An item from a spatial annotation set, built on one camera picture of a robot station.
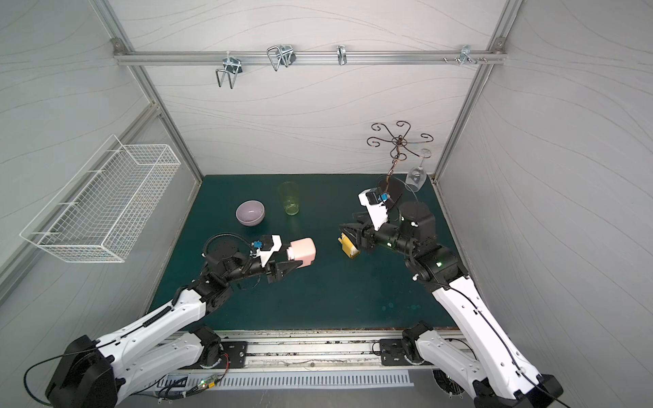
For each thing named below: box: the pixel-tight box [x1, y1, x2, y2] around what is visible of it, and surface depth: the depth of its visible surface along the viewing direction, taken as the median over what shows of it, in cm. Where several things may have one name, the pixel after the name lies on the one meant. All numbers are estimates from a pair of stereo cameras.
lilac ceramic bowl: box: [235, 198, 267, 227], surface depth 104 cm
